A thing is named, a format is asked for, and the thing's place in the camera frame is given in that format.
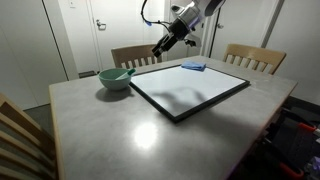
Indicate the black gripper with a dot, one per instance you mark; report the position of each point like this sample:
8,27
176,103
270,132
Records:
178,30

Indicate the white marker with green cap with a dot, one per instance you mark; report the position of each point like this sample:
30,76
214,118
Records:
128,73

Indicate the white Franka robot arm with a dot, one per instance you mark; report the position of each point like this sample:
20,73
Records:
200,8

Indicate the black framed whiteboard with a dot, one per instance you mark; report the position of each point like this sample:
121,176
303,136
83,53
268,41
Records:
186,86

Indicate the mint green bowl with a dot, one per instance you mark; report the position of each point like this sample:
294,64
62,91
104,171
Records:
113,83

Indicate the dark brown wooden chair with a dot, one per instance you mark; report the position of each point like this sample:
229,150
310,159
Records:
133,51

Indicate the folded blue cloth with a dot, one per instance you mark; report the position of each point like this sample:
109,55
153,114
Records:
193,65

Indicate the round silver door knob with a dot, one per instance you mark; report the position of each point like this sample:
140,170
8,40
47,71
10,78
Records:
220,25

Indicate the white door with round knob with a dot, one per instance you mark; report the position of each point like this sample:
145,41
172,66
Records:
243,26

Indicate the light wooden slatted chair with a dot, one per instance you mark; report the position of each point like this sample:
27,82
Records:
20,133
253,51

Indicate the small white wall switch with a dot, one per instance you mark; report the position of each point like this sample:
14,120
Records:
72,3

